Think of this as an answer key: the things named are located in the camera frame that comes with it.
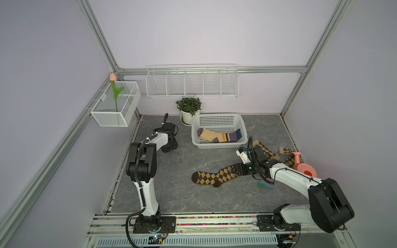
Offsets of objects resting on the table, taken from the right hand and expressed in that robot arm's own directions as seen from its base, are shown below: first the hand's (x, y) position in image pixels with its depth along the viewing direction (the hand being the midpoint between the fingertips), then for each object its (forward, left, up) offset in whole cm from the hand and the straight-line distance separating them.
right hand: (234, 168), depth 88 cm
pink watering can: (-3, -35, +6) cm, 36 cm away
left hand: (+16, +38, -3) cm, 42 cm away
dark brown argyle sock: (-5, +10, -3) cm, 12 cm away
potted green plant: (+38, +27, +13) cm, 49 cm away
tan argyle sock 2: (+7, -36, -5) cm, 37 cm away
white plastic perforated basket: (+36, +1, -2) cm, 36 cm away
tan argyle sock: (+11, -24, -3) cm, 27 cm away
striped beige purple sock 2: (+25, -6, -1) cm, 26 cm away
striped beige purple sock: (+24, +9, -3) cm, 26 cm away
